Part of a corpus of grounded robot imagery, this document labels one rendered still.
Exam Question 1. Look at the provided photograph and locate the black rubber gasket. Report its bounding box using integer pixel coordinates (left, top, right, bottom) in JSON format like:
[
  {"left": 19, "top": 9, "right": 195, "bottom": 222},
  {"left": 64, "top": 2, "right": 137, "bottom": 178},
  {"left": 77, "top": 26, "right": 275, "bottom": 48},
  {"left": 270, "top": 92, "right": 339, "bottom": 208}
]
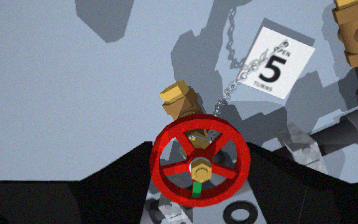
[{"left": 223, "top": 202, "right": 258, "bottom": 224}]

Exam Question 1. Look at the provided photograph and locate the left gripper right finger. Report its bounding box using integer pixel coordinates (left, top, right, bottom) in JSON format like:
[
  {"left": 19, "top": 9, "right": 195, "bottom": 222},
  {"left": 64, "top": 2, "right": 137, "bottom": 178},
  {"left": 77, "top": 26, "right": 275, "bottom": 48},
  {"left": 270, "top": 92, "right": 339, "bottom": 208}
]
[{"left": 246, "top": 142, "right": 358, "bottom": 224}]

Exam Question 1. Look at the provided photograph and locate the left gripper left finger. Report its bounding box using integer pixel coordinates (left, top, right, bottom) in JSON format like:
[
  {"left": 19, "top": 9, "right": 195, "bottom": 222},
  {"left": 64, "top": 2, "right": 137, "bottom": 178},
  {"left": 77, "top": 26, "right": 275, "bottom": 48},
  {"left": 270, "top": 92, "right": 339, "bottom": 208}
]
[{"left": 0, "top": 141, "right": 153, "bottom": 224}]

